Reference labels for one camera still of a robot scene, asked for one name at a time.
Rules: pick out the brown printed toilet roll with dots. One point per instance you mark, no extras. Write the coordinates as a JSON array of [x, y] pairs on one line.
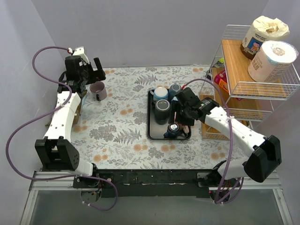
[[261, 30]]

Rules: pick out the wrapped white toilet roll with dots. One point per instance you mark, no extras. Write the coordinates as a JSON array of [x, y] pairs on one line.
[[271, 61]]

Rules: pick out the pink orange box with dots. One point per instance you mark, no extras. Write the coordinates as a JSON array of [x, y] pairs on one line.
[[220, 79]]

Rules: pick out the dark blue mug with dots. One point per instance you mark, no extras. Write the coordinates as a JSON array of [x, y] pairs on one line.
[[172, 131]]

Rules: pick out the dark grey mug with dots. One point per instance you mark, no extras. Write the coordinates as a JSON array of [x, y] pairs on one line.
[[162, 109]]

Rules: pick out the brown snack bag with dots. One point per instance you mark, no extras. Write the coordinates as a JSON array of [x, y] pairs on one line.
[[79, 108]]

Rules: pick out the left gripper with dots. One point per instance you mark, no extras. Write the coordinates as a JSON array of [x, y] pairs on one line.
[[93, 75]]

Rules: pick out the black tray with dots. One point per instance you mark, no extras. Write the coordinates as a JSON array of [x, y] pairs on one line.
[[156, 131]]

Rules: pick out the floral table mat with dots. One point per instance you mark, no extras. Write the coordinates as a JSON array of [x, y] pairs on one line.
[[113, 133]]

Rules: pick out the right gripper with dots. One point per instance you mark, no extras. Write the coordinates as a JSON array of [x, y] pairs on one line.
[[180, 116]]

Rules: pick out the purple mug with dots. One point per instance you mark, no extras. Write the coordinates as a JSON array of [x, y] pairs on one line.
[[98, 90]]

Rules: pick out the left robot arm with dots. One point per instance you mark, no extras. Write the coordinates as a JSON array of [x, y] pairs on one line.
[[55, 149]]

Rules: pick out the dark teal mug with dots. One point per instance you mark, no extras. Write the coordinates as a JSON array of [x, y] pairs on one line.
[[173, 90]]

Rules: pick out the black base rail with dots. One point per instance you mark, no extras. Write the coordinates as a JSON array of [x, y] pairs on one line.
[[157, 182]]

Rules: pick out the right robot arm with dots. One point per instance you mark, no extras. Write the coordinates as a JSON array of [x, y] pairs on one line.
[[263, 154]]

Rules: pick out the pink mug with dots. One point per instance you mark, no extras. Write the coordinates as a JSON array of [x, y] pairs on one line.
[[185, 129]]

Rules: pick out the wire wooden shelf rack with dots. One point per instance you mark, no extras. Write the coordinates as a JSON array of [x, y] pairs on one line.
[[247, 100]]

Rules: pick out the blue white mug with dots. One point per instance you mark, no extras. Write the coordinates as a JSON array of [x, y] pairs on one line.
[[159, 93]]

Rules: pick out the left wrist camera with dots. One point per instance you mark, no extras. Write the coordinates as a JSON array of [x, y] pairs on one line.
[[79, 51]]

